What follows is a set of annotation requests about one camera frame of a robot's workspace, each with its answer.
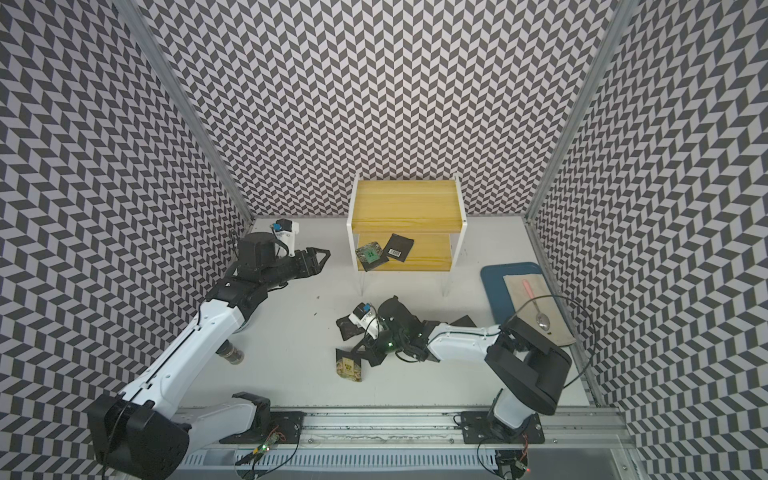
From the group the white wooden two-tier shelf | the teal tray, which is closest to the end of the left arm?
the white wooden two-tier shelf

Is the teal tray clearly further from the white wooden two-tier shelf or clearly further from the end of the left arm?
the end of the left arm

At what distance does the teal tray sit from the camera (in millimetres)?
955

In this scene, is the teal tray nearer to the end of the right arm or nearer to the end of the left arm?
the end of the right arm
